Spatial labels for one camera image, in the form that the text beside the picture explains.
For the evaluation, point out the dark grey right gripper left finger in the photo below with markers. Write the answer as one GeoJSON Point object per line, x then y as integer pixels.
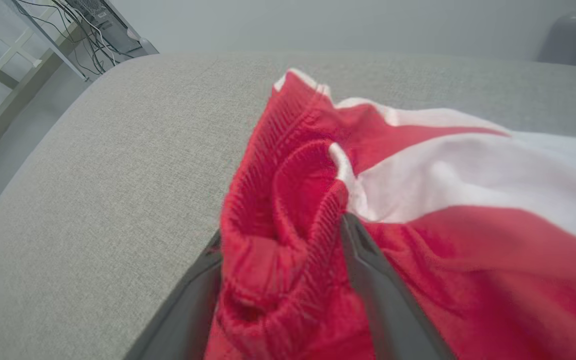
{"type": "Point", "coordinates": [188, 310]}

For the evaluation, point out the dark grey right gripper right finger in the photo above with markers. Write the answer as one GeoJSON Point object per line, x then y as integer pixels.
{"type": "Point", "coordinates": [388, 310]}

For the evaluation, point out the red shorts with white stripes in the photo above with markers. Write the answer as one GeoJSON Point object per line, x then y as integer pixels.
{"type": "Point", "coordinates": [468, 275]}

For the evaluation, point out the dark perforated computer case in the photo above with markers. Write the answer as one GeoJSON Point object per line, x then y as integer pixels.
{"type": "Point", "coordinates": [85, 7]}

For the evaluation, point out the white metal desk frame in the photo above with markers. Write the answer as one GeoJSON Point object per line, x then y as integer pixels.
{"type": "Point", "coordinates": [43, 34]}

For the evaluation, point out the grey partition post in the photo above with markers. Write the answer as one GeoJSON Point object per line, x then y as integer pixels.
{"type": "Point", "coordinates": [565, 40]}

